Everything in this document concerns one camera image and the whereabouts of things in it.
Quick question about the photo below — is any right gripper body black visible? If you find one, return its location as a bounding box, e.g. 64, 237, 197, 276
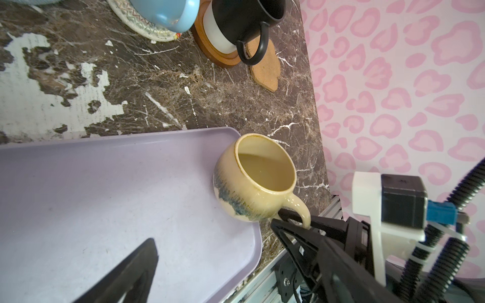
344, 217, 375, 276

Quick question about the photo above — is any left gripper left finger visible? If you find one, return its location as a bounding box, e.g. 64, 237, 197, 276
76, 238, 159, 302

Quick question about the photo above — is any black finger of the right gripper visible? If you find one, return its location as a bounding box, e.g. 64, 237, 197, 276
278, 208, 347, 242

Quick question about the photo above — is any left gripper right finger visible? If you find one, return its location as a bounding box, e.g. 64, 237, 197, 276
271, 219, 400, 302

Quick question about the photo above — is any beige yellow mug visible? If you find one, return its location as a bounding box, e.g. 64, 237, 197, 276
213, 133, 311, 229

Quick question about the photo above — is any cork paw shaped coaster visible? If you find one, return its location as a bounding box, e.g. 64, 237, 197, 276
250, 40, 281, 92

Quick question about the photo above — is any brown wooden round coaster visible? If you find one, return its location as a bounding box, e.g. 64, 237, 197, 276
191, 0, 241, 68

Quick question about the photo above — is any black mug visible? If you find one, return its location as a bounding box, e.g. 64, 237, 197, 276
203, 0, 286, 66

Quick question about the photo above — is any white mug blue handle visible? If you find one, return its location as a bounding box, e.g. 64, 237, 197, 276
130, 0, 200, 33

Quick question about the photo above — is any white woven round coaster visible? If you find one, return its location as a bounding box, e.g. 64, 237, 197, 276
107, 0, 181, 42

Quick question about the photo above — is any lavender serving tray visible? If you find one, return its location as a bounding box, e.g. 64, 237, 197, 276
1, 128, 262, 302

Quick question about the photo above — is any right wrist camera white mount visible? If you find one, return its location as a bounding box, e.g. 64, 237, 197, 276
351, 171, 459, 287

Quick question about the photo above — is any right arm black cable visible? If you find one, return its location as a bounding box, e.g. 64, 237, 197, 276
393, 157, 485, 303

